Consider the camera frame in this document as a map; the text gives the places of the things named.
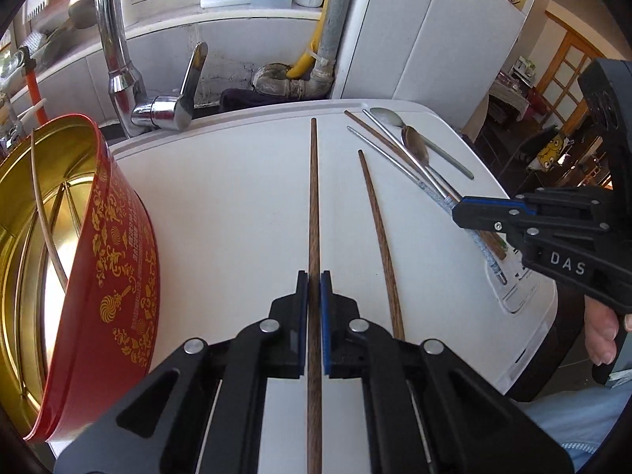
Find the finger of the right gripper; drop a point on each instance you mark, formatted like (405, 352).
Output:
(494, 206)
(513, 227)

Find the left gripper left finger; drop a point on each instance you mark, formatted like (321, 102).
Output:
(200, 410)

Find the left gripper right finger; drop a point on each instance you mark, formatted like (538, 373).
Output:
(426, 410)

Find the wooden chopstick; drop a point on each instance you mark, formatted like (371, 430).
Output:
(72, 208)
(395, 310)
(24, 327)
(314, 334)
(385, 140)

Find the patterned metal chopstick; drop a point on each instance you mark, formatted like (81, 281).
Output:
(443, 202)
(384, 117)

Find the shiny steel spoon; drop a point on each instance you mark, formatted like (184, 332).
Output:
(416, 146)

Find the person right hand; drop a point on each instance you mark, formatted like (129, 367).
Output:
(601, 328)

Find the light blue clothing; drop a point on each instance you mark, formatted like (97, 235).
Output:
(579, 421)

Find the red gold round tin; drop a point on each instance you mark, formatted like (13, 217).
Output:
(95, 340)

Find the white cutting board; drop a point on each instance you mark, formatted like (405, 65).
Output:
(229, 205)

